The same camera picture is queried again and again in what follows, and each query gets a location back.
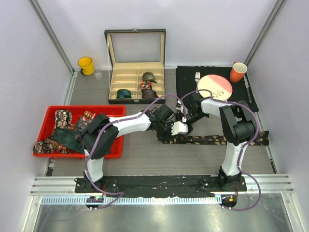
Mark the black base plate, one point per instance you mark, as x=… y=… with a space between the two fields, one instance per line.
x=157 y=186

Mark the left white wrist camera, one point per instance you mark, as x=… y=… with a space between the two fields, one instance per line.
x=179 y=128

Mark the black tie storage box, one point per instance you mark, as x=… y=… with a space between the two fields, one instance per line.
x=132 y=52

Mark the rolled green blue tie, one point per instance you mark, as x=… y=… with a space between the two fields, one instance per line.
x=123 y=94

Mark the silver fork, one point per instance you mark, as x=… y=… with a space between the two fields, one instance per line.
x=197 y=79

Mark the yellow mug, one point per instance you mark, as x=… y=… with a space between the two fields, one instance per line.
x=86 y=65

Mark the pink cream plate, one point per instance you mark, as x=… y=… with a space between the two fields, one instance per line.
x=219 y=86

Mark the rolled dark maroon tie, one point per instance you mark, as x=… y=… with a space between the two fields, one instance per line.
x=148 y=94

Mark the orange striped rolled tie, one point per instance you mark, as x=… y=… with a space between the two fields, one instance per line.
x=89 y=115

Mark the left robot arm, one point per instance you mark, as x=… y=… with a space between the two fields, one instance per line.
x=99 y=136

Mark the silver knife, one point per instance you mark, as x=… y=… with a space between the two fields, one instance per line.
x=248 y=89

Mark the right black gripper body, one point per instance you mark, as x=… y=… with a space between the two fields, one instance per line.
x=191 y=117

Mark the rolled orange floral tie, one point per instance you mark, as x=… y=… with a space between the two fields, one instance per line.
x=146 y=85

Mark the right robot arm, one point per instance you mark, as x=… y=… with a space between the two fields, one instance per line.
x=240 y=128

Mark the orange mug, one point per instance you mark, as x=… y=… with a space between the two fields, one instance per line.
x=237 y=72

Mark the black gold leaf tie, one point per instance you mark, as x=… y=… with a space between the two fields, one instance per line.
x=261 y=140

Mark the black placemat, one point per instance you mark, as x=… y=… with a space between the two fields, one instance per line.
x=185 y=82

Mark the dark green leaf tie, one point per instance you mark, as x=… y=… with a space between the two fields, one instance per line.
x=69 y=139

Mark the clear glass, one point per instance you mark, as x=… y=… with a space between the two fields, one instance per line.
x=97 y=72

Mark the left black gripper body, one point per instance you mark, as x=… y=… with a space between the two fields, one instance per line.
x=163 y=132

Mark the aluminium front rail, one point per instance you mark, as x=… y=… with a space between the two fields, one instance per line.
x=61 y=190

